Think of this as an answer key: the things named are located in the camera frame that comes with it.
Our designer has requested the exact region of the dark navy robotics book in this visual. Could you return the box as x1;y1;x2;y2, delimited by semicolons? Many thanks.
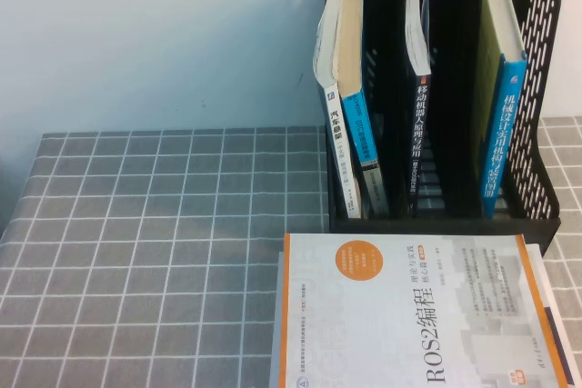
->
404;0;433;208

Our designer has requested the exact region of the blue-spine green hardcover book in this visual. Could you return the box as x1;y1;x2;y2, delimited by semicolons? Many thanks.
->
476;0;529;219

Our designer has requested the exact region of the white orange ROS2 book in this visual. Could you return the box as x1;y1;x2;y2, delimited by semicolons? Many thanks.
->
267;232;572;388

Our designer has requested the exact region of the blue-spine paperback book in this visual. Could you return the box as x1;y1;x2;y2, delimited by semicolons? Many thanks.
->
336;0;392;219

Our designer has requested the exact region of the grey grid tablecloth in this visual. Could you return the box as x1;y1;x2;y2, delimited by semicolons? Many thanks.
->
0;114;582;388

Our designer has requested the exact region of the white-spine paperback book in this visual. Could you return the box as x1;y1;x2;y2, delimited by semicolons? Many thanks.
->
311;0;364;219

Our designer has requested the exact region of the black plastic book stand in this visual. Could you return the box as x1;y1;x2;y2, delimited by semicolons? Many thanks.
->
326;0;564;256

